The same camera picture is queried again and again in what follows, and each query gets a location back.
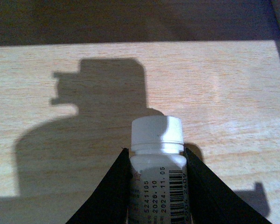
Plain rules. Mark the wooden drawer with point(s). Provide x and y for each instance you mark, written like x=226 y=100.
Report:
x=75 y=73

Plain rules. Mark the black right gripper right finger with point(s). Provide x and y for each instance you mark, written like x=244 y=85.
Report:
x=212 y=201

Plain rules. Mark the white medicine bottle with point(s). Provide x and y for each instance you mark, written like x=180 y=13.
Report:
x=159 y=186

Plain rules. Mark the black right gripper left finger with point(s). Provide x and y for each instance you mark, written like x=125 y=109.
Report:
x=108 y=204

